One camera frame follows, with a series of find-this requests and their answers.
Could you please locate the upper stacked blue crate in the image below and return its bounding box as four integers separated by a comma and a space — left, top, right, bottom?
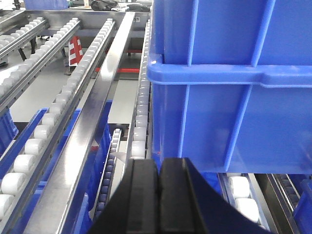
152, 0, 312, 66

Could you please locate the red white striped sign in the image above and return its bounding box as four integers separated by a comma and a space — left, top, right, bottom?
68, 36, 83, 67

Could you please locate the blue plastic crate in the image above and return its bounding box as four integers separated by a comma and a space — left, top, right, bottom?
147, 54, 312, 174

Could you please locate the white roller track beside crate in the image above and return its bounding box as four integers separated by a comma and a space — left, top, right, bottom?
130, 20, 151, 159

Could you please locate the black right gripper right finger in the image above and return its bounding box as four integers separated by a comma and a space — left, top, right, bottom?
159, 157, 268, 234

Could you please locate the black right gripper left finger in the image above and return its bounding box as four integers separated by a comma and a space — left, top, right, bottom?
89, 159, 157, 234

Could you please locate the lower blue bin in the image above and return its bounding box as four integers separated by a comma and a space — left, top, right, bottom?
0, 99, 112, 234

